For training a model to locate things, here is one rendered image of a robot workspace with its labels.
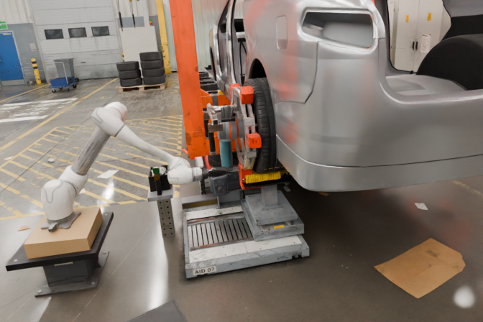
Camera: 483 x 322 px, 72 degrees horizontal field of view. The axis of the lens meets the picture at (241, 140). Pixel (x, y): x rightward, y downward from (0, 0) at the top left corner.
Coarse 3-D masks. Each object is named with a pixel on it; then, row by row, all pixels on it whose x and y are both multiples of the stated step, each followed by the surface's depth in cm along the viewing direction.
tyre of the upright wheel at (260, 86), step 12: (252, 84) 216; (264, 84) 215; (264, 96) 208; (264, 108) 204; (264, 120) 203; (264, 132) 203; (264, 144) 205; (264, 156) 210; (252, 168) 244; (264, 168) 220; (276, 168) 223
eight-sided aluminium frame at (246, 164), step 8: (232, 96) 243; (232, 104) 248; (240, 104) 214; (248, 104) 211; (248, 120) 205; (248, 128) 206; (240, 152) 251; (248, 152) 211; (256, 152) 212; (240, 160) 242; (248, 160) 218; (248, 168) 230
